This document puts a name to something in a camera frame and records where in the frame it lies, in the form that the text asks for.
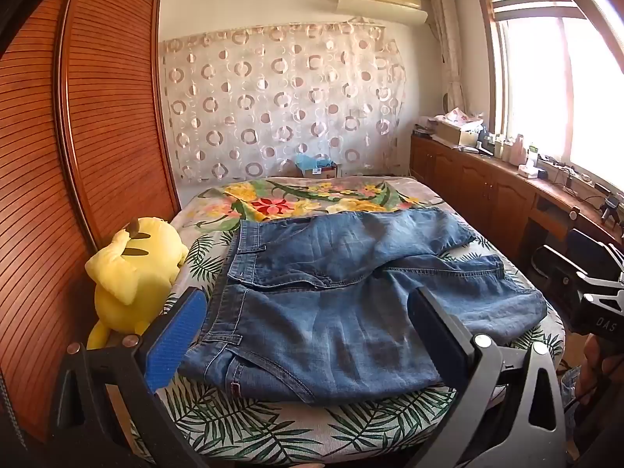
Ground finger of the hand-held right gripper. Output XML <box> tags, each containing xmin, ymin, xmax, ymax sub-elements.
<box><xmin>568</xmin><ymin>229</ymin><xmax>624</xmax><ymax>274</ymax></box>
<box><xmin>532</xmin><ymin>245</ymin><xmax>624</xmax><ymax>336</ymax></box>

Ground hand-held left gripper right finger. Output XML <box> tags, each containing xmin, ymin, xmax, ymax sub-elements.
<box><xmin>404</xmin><ymin>287</ymin><xmax>566</xmax><ymax>468</ymax></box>

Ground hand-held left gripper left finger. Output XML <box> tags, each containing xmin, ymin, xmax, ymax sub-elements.
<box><xmin>46</xmin><ymin>287</ymin><xmax>210</xmax><ymax>468</ymax></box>

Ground blue denim pants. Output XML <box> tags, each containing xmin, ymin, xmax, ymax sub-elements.
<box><xmin>178</xmin><ymin>207</ymin><xmax>547</xmax><ymax>405</ymax></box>

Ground small black tripod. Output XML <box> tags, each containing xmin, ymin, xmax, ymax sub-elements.
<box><xmin>594</xmin><ymin>184</ymin><xmax>622</xmax><ymax>225</ymax></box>

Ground yellow plush toy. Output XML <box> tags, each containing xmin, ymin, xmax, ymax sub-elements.
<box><xmin>85</xmin><ymin>217</ymin><xmax>190</xmax><ymax>350</ymax></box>

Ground wooden cabinet row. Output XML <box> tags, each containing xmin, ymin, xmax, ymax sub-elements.
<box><xmin>409</xmin><ymin>134</ymin><xmax>624</xmax><ymax>264</ymax></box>

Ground wooden framed window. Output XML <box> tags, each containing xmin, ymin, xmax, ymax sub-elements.
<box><xmin>480</xmin><ymin>0</ymin><xmax>624</xmax><ymax>196</ymax></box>

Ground beige cardboard box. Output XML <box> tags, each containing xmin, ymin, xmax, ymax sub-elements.
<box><xmin>435</xmin><ymin>120</ymin><xmax>481</xmax><ymax>147</ymax></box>

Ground pink patterned bag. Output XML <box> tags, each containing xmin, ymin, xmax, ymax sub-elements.
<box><xmin>436</xmin><ymin>107</ymin><xmax>484</xmax><ymax>130</ymax></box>

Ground floral blanket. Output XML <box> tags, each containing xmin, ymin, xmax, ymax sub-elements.
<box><xmin>197</xmin><ymin>178</ymin><xmax>430</xmax><ymax>222</ymax></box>

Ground small cardboard box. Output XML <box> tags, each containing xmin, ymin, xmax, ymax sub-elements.
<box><xmin>302</xmin><ymin>163</ymin><xmax>339</xmax><ymax>179</ymax></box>

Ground box with blue cloth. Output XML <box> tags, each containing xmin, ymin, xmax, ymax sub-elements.
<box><xmin>294</xmin><ymin>153</ymin><xmax>337</xmax><ymax>174</ymax></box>

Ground beige window curtain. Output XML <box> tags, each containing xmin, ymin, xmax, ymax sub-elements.
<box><xmin>429</xmin><ymin>0</ymin><xmax>469</xmax><ymax>113</ymax></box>

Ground wooden slatted wardrobe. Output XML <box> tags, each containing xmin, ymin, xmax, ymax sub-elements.
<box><xmin>0</xmin><ymin>0</ymin><xmax>181</xmax><ymax>444</ymax></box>

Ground ring patterned sheer curtain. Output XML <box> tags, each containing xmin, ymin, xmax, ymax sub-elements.
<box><xmin>161</xmin><ymin>19</ymin><xmax>408</xmax><ymax>183</ymax></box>

